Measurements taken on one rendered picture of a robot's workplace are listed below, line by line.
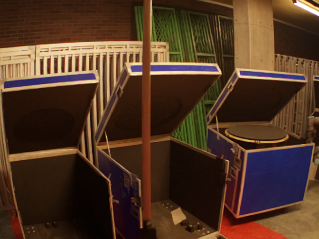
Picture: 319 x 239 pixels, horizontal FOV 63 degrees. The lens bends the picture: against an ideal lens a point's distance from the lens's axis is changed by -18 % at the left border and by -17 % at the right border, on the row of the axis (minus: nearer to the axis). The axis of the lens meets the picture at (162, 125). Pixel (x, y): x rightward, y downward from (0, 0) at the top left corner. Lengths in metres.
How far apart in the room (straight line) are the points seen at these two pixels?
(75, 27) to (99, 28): 0.46
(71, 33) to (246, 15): 2.82
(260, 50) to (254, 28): 0.37
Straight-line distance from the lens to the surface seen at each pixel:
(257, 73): 3.33
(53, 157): 3.01
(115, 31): 5.39
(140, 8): 5.61
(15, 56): 3.75
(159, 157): 3.48
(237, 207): 3.36
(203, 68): 2.63
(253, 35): 4.50
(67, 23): 5.08
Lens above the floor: 1.84
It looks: 12 degrees down
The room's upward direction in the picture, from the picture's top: 1 degrees clockwise
